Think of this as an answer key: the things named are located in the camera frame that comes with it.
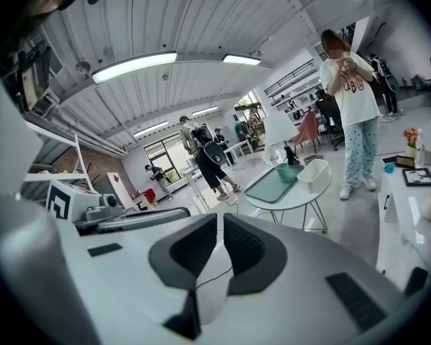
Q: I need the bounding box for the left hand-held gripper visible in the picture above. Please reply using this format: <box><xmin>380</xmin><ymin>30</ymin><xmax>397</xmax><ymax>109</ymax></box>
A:
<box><xmin>45</xmin><ymin>179</ymin><xmax>192</xmax><ymax>235</ymax></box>

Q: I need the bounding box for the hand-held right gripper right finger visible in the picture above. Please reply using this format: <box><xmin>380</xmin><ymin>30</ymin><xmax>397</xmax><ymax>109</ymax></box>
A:
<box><xmin>222</xmin><ymin>212</ymin><xmax>288</xmax><ymax>297</ymax></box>

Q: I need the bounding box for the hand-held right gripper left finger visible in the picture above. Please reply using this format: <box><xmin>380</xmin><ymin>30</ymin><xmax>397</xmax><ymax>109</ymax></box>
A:
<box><xmin>148</xmin><ymin>213</ymin><xmax>218</xmax><ymax>340</ymax></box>

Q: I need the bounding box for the green tray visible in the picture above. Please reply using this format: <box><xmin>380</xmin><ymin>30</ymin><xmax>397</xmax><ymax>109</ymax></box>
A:
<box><xmin>244</xmin><ymin>165</ymin><xmax>310</xmax><ymax>205</ymax></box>

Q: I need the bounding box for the green cup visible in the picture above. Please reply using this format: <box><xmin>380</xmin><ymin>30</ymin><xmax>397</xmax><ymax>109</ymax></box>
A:
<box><xmin>275</xmin><ymin>162</ymin><xmax>297</xmax><ymax>184</ymax></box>

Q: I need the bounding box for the white box with red mark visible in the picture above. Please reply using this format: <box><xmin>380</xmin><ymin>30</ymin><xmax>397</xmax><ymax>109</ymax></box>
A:
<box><xmin>105</xmin><ymin>171</ymin><xmax>138</xmax><ymax>212</ymax></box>

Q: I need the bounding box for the white metal shelf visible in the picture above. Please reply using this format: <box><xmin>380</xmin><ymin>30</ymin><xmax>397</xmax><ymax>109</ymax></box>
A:
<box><xmin>21</xmin><ymin>119</ymin><xmax>96</xmax><ymax>203</ymax></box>

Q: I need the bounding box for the white desk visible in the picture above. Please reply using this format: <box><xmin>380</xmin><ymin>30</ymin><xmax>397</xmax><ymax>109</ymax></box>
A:
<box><xmin>182</xmin><ymin>165</ymin><xmax>210</xmax><ymax>212</ymax></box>

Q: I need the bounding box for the round white side table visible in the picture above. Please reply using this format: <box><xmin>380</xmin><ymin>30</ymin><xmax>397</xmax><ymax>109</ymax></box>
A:
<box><xmin>244</xmin><ymin>159</ymin><xmax>333</xmax><ymax>234</ymax></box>

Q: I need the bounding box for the black framed window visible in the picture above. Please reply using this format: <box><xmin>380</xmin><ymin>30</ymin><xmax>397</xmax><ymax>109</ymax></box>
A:
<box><xmin>143</xmin><ymin>138</ymin><xmax>188</xmax><ymax>187</ymax></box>

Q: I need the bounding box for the long ceiling light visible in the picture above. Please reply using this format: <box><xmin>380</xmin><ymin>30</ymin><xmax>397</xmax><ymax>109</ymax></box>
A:
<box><xmin>91</xmin><ymin>51</ymin><xmax>178</xmax><ymax>85</ymax></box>
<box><xmin>221</xmin><ymin>52</ymin><xmax>262</xmax><ymax>66</ymax></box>
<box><xmin>191</xmin><ymin>105</ymin><xmax>220</xmax><ymax>118</ymax></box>
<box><xmin>132</xmin><ymin>120</ymin><xmax>170</xmax><ymax>138</ymax></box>

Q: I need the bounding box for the white plastic bin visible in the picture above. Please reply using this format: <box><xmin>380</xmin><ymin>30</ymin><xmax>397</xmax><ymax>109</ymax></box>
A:
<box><xmin>296</xmin><ymin>158</ymin><xmax>332</xmax><ymax>194</ymax></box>

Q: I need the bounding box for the small black figurine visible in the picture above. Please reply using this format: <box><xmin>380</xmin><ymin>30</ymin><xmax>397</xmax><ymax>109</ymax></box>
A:
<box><xmin>284</xmin><ymin>145</ymin><xmax>301</xmax><ymax>167</ymax></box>

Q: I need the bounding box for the grey waste basket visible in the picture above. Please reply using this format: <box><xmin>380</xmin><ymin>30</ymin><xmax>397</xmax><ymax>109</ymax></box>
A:
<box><xmin>302</xmin><ymin>153</ymin><xmax>325</xmax><ymax>167</ymax></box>

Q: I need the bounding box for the white table lamp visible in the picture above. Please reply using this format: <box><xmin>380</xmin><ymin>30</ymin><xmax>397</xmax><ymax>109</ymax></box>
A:
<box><xmin>263</xmin><ymin>112</ymin><xmax>300</xmax><ymax>167</ymax></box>

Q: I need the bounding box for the pink chair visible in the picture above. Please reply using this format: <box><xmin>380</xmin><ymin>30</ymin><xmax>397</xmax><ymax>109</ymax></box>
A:
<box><xmin>290</xmin><ymin>111</ymin><xmax>321</xmax><ymax>155</ymax></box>

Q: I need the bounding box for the black office chair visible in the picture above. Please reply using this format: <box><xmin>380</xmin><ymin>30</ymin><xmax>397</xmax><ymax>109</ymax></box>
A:
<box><xmin>315</xmin><ymin>98</ymin><xmax>346</xmax><ymax>151</ymax></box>

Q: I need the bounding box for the white cabinet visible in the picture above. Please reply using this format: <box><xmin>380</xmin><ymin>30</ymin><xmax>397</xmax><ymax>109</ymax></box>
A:
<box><xmin>374</xmin><ymin>152</ymin><xmax>431</xmax><ymax>295</ymax></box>

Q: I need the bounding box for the wooden framed box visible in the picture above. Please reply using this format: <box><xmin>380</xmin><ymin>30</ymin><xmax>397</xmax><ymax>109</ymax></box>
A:
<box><xmin>394</xmin><ymin>155</ymin><xmax>416</xmax><ymax>169</ymax></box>

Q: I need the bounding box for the flower vase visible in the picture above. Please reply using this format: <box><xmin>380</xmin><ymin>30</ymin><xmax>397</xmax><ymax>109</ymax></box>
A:
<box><xmin>402</xmin><ymin>127</ymin><xmax>420</xmax><ymax>159</ymax></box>

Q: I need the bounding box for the white bottle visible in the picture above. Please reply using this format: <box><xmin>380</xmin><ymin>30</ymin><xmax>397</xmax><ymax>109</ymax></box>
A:
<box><xmin>414</xmin><ymin>128</ymin><xmax>427</xmax><ymax>167</ymax></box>

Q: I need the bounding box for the black picture frame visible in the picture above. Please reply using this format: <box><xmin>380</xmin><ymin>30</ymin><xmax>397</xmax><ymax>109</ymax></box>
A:
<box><xmin>402</xmin><ymin>167</ymin><xmax>431</xmax><ymax>188</ymax></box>

